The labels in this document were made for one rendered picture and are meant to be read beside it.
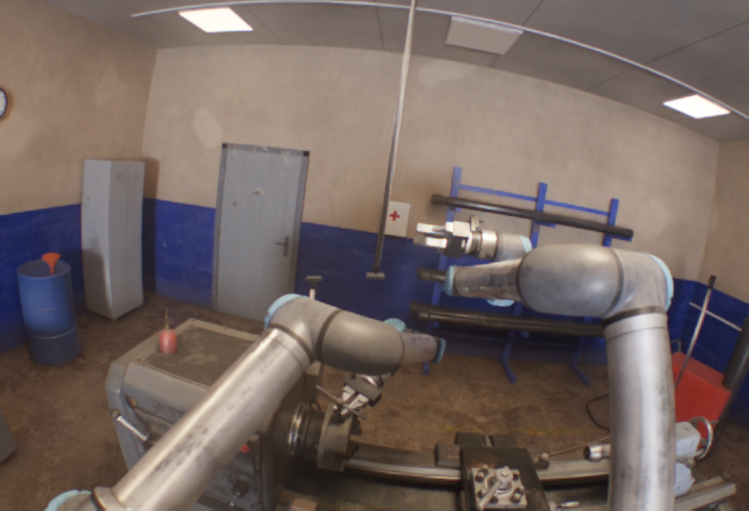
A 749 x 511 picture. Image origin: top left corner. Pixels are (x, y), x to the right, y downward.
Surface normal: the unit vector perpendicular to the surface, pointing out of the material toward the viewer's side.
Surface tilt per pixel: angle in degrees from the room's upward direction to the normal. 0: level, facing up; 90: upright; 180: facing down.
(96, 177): 90
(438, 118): 90
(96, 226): 90
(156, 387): 45
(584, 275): 73
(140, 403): 90
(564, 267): 67
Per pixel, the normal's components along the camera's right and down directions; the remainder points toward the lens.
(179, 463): 0.42, -0.63
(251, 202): -0.08, 0.15
